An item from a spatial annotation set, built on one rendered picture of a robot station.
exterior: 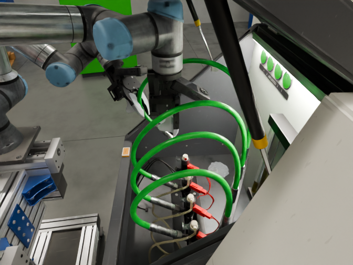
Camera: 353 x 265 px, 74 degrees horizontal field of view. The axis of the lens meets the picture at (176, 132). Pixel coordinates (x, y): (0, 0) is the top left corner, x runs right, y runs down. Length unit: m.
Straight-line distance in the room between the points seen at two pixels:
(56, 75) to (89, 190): 1.57
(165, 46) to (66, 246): 1.46
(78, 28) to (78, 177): 1.92
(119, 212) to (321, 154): 0.71
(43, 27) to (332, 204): 0.54
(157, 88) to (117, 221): 0.47
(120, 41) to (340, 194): 0.40
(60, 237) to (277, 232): 1.60
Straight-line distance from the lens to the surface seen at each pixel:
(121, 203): 0.89
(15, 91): 1.15
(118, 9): 3.89
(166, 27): 0.52
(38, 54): 0.83
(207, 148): 1.18
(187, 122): 1.07
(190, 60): 0.67
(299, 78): 0.62
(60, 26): 0.56
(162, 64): 0.56
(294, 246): 0.30
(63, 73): 0.79
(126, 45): 0.48
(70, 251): 1.73
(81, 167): 2.46
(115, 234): 0.83
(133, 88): 0.82
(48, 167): 1.13
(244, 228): 0.38
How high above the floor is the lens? 1.66
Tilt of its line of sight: 38 degrees down
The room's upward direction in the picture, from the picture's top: straight up
